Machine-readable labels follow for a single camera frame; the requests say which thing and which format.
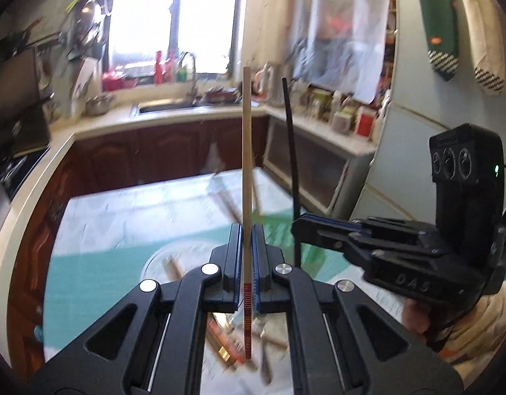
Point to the red pot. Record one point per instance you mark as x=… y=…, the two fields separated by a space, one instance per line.
x=220 y=95

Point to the leaf print tablecloth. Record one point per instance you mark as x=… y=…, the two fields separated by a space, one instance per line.
x=113 y=222

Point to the steel faucet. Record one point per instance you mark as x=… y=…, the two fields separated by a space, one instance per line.
x=191 y=74

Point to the pink white kettle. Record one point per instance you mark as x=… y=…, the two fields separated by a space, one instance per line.
x=264 y=82

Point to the red bottle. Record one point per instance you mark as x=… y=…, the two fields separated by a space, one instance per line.
x=158 y=68

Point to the person's right hand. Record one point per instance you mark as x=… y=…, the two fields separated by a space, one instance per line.
x=413 y=317

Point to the beige striped oven mitt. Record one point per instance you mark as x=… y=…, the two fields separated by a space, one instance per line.
x=483 y=37

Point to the white bottle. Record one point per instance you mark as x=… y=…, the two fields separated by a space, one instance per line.
x=336 y=101

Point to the window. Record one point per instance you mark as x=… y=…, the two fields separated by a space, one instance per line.
x=154 y=16

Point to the grey glass door cabinet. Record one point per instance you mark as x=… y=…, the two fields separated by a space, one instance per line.
x=319 y=164

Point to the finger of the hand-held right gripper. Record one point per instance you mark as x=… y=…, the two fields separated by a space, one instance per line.
x=319 y=236
x=380 y=225

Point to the white mug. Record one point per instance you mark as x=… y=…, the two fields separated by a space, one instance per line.
x=342 y=122

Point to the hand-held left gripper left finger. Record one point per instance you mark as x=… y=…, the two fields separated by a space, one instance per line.
x=237 y=255

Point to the steel sink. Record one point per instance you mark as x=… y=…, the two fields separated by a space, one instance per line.
x=166 y=106

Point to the white kitchen countertop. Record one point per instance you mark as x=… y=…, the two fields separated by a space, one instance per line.
x=113 y=125

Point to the green tin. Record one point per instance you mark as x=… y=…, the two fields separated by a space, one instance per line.
x=321 y=105

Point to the clear pink bottle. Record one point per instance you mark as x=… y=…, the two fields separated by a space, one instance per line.
x=170 y=68

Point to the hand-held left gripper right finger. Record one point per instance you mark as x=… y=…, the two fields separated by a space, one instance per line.
x=258 y=255

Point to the hanging clear plastic bag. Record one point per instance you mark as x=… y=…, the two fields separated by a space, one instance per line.
x=339 y=28

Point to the black upright panel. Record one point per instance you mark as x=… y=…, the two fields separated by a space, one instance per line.
x=18 y=103

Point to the pale refrigerator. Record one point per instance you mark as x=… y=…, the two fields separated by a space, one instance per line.
x=422 y=103

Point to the green bottle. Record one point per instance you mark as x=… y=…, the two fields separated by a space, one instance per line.
x=181 y=75

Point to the pink basin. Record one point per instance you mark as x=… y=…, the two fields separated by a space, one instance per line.
x=112 y=81

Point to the person's right forearm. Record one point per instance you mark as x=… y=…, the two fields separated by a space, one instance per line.
x=475 y=329

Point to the white cutting board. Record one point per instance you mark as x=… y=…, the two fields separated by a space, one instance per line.
x=85 y=82

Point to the green oven mitt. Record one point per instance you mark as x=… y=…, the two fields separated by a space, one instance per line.
x=438 y=20

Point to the dark wooden chopstick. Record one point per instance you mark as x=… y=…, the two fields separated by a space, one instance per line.
x=292 y=152

